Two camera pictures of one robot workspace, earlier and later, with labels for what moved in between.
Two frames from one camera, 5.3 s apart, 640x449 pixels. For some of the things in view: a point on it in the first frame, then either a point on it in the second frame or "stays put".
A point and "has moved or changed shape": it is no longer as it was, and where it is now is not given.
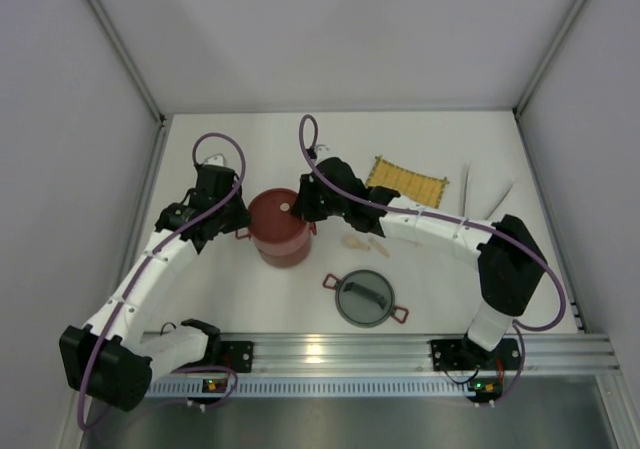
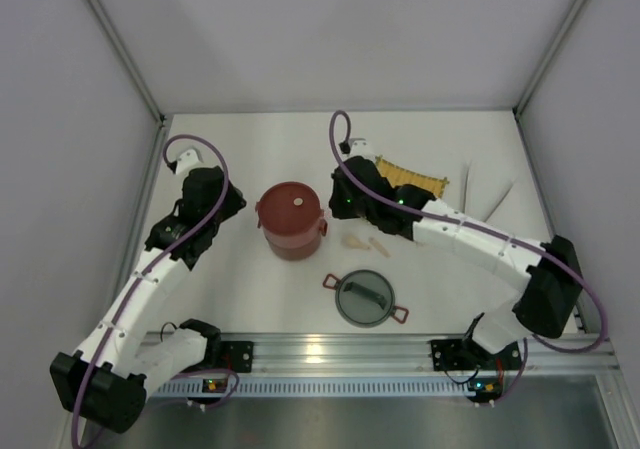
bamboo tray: x=412 y=185 stays put
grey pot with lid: x=365 y=298 stays put
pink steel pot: x=286 y=248 -> x=296 y=241
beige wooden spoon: x=353 y=241 stays put
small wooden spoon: x=380 y=247 stays put
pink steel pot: x=285 y=261 -> x=297 y=253
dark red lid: x=271 y=215 has moved or changed shape
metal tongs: x=464 y=198 stays put
